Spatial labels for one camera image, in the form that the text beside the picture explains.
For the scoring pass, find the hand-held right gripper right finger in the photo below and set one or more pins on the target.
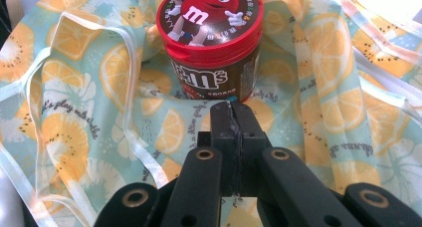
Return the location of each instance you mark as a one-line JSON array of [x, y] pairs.
[[250, 137]]

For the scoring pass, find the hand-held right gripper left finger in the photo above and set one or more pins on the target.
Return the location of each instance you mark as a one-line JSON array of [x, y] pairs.
[[225, 137]]

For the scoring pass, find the brown candy jar red lid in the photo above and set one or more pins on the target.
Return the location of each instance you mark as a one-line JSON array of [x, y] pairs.
[[212, 44]]

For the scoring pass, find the lemon print fabric bag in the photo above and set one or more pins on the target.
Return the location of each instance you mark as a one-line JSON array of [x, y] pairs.
[[83, 114]]

